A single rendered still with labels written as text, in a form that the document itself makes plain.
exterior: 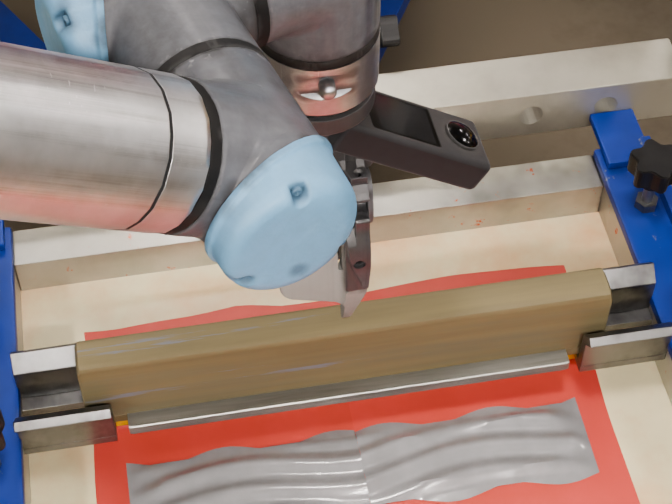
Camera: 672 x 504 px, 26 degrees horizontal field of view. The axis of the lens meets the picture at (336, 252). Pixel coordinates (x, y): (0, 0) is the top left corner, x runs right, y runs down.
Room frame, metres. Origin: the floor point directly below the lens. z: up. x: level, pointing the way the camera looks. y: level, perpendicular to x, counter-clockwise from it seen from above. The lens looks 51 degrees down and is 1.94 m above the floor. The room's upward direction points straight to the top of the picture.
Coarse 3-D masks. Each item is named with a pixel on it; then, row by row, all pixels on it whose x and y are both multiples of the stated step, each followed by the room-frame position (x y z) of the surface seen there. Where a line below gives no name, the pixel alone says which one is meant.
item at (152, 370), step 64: (256, 320) 0.64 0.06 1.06; (320, 320) 0.64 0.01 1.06; (384, 320) 0.64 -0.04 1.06; (448, 320) 0.64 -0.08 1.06; (512, 320) 0.65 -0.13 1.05; (576, 320) 0.66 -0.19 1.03; (128, 384) 0.60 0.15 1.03; (192, 384) 0.61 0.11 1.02; (256, 384) 0.61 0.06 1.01; (320, 384) 0.62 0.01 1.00
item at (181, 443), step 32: (192, 320) 0.71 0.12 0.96; (224, 320) 0.71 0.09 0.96; (256, 416) 0.62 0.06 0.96; (288, 416) 0.62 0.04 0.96; (320, 416) 0.62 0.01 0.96; (96, 448) 0.59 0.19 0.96; (128, 448) 0.59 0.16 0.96; (160, 448) 0.59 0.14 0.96; (192, 448) 0.59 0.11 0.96; (96, 480) 0.56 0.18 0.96
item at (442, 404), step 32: (384, 288) 0.75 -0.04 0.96; (416, 288) 0.75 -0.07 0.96; (448, 288) 0.75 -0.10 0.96; (480, 384) 0.65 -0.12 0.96; (512, 384) 0.65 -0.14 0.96; (544, 384) 0.65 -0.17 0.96; (576, 384) 0.65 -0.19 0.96; (352, 416) 0.62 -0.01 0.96; (384, 416) 0.62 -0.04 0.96; (416, 416) 0.62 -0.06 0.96; (448, 416) 0.62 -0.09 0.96; (608, 416) 0.62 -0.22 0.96; (608, 448) 0.59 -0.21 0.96; (608, 480) 0.56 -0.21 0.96
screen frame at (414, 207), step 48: (384, 192) 0.82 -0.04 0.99; (432, 192) 0.82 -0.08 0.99; (480, 192) 0.82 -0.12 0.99; (528, 192) 0.82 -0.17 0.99; (576, 192) 0.83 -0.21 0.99; (48, 240) 0.77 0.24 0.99; (96, 240) 0.77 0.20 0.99; (144, 240) 0.77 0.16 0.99; (192, 240) 0.77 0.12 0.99; (384, 240) 0.80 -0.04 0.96; (624, 240) 0.77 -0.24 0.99
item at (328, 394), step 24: (504, 360) 0.65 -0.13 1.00; (528, 360) 0.65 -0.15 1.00; (552, 360) 0.65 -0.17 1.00; (336, 384) 0.62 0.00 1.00; (360, 384) 0.62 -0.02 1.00; (384, 384) 0.62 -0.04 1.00; (408, 384) 0.62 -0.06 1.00; (432, 384) 0.62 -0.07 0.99; (456, 384) 0.63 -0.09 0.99; (168, 408) 0.60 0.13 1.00; (192, 408) 0.60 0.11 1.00; (216, 408) 0.60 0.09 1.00; (240, 408) 0.60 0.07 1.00; (264, 408) 0.60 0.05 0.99; (288, 408) 0.61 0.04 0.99
